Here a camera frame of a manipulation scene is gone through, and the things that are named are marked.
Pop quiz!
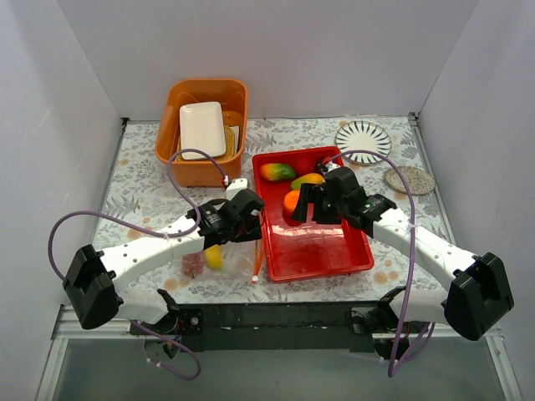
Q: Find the floral table mat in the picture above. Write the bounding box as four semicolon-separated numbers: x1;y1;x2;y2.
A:
94;118;452;303

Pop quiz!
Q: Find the green yellow mango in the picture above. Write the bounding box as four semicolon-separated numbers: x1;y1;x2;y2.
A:
290;173;324;190

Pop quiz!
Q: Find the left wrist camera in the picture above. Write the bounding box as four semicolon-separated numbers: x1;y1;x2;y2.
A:
223;177;249;203

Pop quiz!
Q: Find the red plastic tray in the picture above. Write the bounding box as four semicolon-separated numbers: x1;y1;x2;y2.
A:
252;146;375;282

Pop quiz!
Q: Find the striped round plate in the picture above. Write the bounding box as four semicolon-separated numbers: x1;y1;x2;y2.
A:
334;120;392;165

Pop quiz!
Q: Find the red apple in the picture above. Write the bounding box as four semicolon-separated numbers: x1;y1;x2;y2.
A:
294;157;316;176

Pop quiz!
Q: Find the orange tangerine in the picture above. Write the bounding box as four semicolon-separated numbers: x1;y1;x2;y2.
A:
283;190;300;216

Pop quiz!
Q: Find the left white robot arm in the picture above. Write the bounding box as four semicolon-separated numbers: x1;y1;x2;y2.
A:
63;189;265;334

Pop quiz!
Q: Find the clear zip top bag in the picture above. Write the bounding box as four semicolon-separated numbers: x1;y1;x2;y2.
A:
178;240;263;281

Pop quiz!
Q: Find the red green mango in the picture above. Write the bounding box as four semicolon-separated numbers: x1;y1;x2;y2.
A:
259;163;296;182

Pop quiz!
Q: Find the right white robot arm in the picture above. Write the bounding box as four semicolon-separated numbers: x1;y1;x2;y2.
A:
291;164;514;341

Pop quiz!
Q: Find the orange plastic bin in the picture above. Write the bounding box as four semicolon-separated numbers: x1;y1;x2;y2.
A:
155;79;248;187

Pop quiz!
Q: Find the speckled small round plate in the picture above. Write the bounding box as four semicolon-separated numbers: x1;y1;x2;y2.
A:
384;166;436;195

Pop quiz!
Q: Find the yellow woven basket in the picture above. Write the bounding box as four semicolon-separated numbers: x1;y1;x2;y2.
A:
175;124;240;162

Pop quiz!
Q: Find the purple grape bunch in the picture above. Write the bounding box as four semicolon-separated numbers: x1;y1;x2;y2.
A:
181;253;205;278

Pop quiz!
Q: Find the white rectangular plate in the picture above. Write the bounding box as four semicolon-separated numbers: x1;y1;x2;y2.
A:
179;101;226;157

